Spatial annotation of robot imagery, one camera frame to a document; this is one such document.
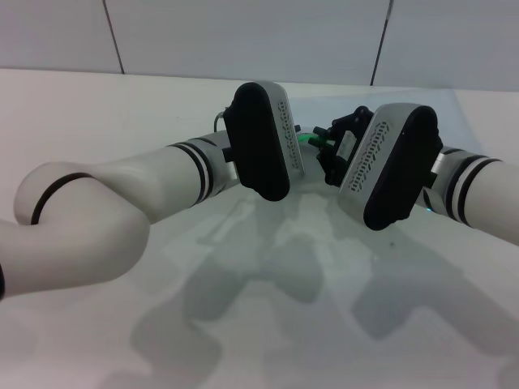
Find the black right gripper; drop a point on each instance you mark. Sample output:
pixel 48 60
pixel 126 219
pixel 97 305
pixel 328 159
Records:
pixel 348 144

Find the green zipper slider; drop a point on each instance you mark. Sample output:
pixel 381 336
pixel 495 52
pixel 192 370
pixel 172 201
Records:
pixel 315 142

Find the clear green-zip document bag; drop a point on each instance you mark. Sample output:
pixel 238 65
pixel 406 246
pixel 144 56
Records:
pixel 324 109

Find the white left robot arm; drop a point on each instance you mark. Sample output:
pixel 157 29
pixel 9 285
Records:
pixel 93 219

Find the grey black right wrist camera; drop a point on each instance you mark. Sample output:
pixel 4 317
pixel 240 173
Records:
pixel 389 166

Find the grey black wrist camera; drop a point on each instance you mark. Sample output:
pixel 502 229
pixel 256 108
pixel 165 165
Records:
pixel 255 142
pixel 389 166

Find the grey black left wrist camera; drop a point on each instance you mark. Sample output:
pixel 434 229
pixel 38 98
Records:
pixel 255 142

